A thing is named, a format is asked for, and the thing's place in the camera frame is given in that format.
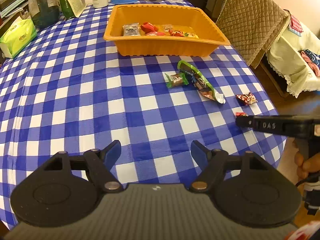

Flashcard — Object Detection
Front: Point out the cream lace covered sofa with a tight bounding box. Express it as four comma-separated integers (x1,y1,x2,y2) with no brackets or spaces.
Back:
266,22,319,98

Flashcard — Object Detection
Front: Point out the large red snack packet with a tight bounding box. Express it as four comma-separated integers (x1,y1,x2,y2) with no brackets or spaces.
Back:
140,22,158,34

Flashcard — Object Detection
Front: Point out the small red candy packet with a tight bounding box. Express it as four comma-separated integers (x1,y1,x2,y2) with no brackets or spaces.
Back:
235,112,248,117

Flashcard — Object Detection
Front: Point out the person right hand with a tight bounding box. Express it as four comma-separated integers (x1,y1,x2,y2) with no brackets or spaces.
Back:
295,146,320,180

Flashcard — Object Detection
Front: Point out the dark glass jar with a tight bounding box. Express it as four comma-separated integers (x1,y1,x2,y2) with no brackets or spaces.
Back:
28,0,60,30

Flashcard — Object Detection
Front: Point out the dark red chocolate bar packet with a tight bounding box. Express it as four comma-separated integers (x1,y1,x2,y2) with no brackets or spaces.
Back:
236,92,257,105

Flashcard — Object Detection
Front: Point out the blue white checkered tablecloth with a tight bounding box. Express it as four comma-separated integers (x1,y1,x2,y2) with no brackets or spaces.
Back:
1,6,286,228

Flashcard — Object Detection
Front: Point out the green white snack pouch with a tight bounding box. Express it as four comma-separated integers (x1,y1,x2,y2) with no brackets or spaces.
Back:
177,60,226,104

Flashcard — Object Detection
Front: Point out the yellow green candy packet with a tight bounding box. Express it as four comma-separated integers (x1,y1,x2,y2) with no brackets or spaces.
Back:
183,31,199,38

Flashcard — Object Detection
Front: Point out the clear grey snack packet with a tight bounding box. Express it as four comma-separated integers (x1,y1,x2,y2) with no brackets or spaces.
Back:
123,23,140,36

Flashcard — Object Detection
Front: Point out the green tissue pack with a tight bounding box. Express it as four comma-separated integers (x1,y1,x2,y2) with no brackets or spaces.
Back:
1,19,37,59

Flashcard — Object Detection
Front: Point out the red candy packet front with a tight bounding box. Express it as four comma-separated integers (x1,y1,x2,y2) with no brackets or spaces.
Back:
145,31,166,36

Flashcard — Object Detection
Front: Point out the green brown candy packet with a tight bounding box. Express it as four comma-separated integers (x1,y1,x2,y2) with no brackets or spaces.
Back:
165,72,189,88

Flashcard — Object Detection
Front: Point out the brown cube candy packet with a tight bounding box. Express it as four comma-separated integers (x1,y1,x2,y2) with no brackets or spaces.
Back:
161,24,173,32

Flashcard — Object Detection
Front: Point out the beige quilted chair right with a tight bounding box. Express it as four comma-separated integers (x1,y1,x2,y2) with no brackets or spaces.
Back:
216,0,290,68

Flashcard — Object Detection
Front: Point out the orange plastic tray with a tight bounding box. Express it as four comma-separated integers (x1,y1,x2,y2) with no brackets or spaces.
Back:
104,4,230,57

